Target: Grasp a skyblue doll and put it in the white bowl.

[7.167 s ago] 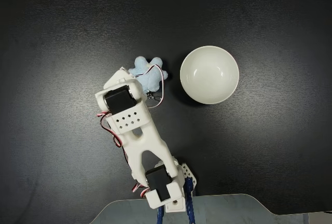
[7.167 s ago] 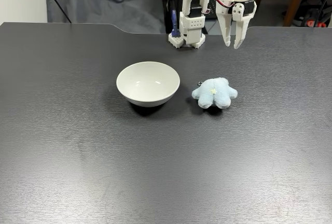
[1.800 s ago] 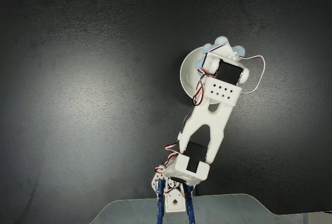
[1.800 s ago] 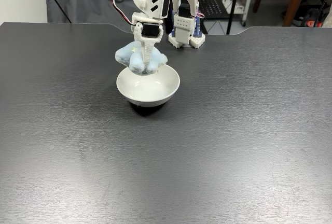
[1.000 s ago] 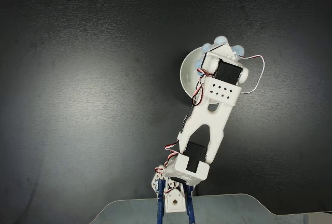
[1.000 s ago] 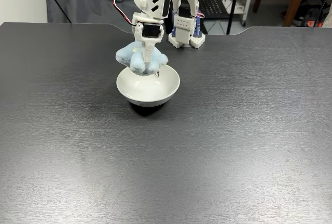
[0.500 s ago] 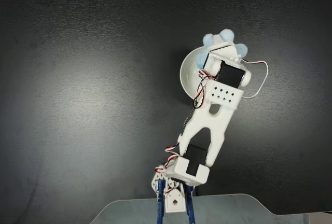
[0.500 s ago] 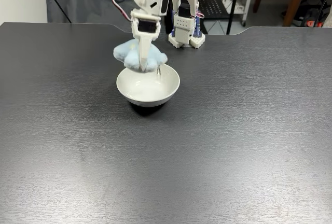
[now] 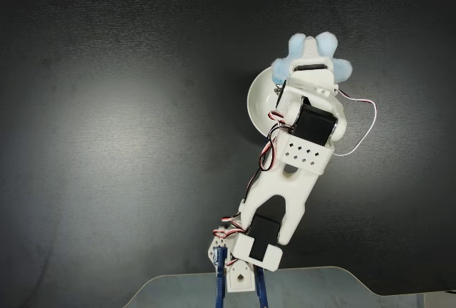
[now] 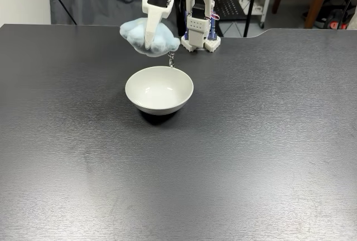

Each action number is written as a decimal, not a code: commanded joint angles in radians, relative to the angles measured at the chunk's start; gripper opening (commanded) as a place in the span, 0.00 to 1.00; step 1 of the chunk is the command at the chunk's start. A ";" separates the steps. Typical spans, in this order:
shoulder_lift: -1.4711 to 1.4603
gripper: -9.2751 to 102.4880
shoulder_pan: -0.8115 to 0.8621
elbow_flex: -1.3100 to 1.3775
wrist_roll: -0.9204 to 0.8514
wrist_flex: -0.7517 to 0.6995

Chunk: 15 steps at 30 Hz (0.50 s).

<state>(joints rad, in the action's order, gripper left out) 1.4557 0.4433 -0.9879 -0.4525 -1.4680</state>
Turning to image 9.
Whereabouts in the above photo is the gripper servo cable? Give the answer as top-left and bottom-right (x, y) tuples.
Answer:
(336, 88), (378, 158)

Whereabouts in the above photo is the forearm servo cable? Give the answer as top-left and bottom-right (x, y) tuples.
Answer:
(245, 110), (291, 198)

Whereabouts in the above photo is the white bowl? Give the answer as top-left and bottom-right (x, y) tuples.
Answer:
(247, 66), (286, 138)

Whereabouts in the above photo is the shoulder servo cable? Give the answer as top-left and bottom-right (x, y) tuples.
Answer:
(212, 211), (250, 241)

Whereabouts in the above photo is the skyblue plush doll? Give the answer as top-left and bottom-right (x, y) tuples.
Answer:
(272, 32), (354, 86)

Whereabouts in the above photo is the blue clamp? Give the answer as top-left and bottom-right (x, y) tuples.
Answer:
(212, 247), (229, 308)
(254, 266), (269, 308)

